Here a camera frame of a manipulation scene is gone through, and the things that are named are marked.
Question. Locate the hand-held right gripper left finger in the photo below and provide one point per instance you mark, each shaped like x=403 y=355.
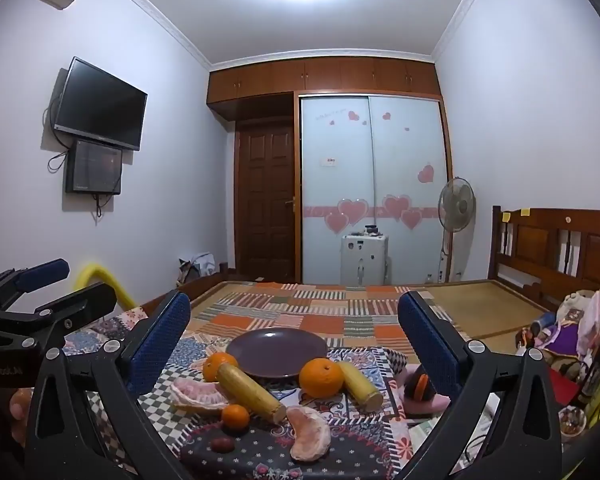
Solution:
x=160 y=342

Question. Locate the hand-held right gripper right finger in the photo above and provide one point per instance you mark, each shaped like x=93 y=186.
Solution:
x=427 y=347

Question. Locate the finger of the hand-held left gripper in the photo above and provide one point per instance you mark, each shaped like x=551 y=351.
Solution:
x=42 y=272
x=80 y=304

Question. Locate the large orange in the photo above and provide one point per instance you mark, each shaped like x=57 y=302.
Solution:
x=321 y=377
x=219 y=365

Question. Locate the short yellow sugarcane piece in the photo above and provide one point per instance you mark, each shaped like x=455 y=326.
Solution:
x=360 y=385

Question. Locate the long yellow sugarcane piece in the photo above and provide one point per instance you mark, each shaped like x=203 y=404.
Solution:
x=250 y=392

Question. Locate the purple plate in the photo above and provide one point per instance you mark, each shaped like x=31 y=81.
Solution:
x=277 y=352

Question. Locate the plump peeled pomelo segment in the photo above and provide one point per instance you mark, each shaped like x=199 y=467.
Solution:
x=307 y=432

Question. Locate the person's left hand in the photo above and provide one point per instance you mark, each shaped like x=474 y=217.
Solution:
x=19 y=412

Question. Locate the yellow foam tube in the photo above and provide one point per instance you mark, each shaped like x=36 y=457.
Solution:
x=100 y=280

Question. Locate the black and orange tool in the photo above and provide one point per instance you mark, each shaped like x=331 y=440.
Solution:
x=420 y=384

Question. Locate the flat peeled pomelo segment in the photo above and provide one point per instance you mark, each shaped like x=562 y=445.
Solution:
x=197 y=395

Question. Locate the woven straw mat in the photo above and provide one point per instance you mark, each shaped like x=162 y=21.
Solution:
x=480 y=305

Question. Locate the wooden bed footboard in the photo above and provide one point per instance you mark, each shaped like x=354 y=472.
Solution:
x=200 y=285

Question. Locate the pile of bags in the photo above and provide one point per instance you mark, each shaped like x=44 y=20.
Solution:
x=195 y=267

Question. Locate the orange striped patchwork blanket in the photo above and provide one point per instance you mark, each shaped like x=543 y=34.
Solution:
x=330 y=310

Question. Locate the small tangerine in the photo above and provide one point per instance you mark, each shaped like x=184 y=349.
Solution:
x=235 y=417

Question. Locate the small white appliance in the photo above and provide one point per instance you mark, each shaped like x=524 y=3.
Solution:
x=364 y=260

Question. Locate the red date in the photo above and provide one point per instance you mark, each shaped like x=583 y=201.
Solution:
x=221 y=444

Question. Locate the red box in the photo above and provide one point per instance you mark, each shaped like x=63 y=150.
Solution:
x=562 y=390

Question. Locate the pile of toys and clutter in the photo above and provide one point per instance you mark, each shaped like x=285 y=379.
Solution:
x=570 y=330

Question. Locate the white standing fan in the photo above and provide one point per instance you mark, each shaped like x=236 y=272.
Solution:
x=457 y=205

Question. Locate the wooden bed headboard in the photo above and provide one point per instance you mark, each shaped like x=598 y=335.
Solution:
x=555 y=250

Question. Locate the brown wooden door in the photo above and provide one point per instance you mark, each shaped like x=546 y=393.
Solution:
x=265 y=195

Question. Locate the wardrobe with heart stickers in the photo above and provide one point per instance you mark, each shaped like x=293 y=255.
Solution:
x=370 y=160

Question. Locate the small black wall monitor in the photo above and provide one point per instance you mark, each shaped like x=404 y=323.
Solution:
x=94 y=167

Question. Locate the wall-mounted black television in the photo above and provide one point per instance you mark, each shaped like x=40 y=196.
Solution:
x=100 y=105

